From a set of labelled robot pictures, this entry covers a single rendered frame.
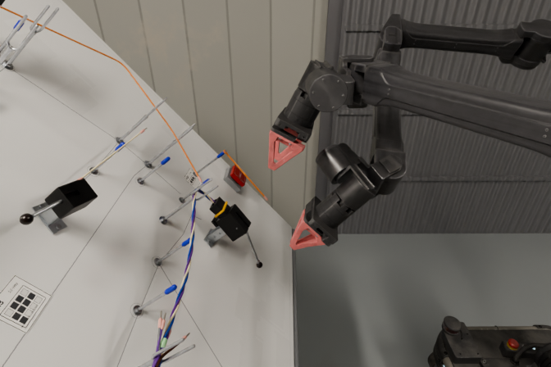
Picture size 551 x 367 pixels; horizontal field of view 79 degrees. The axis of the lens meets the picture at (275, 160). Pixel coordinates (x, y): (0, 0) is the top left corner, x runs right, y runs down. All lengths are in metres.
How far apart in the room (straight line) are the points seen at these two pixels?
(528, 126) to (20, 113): 0.69
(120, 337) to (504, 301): 2.13
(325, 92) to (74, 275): 0.43
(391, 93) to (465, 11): 1.53
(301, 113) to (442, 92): 0.23
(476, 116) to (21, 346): 0.58
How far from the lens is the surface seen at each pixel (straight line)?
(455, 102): 0.48
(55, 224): 0.57
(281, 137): 0.58
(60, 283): 0.54
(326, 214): 0.65
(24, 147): 0.63
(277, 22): 1.87
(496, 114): 0.46
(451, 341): 1.72
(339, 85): 0.51
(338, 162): 0.65
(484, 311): 2.30
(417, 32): 1.00
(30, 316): 0.51
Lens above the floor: 1.60
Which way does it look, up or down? 29 degrees down
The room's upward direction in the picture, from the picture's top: straight up
